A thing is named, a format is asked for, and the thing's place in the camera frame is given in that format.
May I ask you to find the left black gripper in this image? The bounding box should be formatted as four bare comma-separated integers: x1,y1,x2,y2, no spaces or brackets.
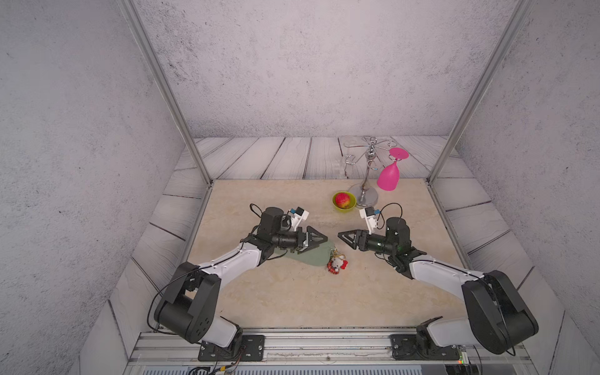
269,227,326,255

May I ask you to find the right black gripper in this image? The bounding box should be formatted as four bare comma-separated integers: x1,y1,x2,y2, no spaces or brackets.
338,230,398,258

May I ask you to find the green corduroy bag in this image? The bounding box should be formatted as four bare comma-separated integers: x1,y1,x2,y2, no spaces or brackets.
274,241,334,267

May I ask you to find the white red doll keychain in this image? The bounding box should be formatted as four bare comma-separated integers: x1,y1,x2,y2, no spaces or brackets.
327,249,348,274

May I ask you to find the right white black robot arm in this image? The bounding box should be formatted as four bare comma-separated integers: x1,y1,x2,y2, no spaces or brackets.
337,217,539,358

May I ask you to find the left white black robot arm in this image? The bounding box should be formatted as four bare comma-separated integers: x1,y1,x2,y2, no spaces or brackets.
153,207,328,350

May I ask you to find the green bowl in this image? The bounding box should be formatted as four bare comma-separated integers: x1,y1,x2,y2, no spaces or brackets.
332,192,356,213

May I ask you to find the red apple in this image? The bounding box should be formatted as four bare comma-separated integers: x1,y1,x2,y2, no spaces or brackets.
334,192,353,209

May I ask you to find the silver glass rack stand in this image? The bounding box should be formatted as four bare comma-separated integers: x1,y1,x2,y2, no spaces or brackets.
340,136,398,208

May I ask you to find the pink wine glass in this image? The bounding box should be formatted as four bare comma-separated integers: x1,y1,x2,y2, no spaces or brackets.
377,147,409,192

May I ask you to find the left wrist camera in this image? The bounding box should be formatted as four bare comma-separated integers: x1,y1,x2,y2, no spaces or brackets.
288,207,309,231

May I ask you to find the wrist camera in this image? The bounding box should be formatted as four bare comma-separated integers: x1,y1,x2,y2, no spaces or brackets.
359,206,381,234
288,207,309,231

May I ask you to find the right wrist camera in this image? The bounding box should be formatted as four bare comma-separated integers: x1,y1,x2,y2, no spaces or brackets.
359,206,381,234

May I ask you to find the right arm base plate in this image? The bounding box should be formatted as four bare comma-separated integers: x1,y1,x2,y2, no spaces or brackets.
390,317,460,361

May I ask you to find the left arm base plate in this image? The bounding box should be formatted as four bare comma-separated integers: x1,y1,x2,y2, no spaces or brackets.
198,328,266,363

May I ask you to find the aluminium front rail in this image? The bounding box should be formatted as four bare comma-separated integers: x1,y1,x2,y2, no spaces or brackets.
125,327,537,374

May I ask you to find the right aluminium frame post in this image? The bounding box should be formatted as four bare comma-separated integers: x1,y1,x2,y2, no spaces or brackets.
427,0,535,187

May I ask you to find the aluminium frame post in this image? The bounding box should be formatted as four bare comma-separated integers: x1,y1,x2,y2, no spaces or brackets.
119,0,213,187
427,0,535,187

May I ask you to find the left aluminium frame post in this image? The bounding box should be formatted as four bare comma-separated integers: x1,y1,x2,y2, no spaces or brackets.
119,0,213,187

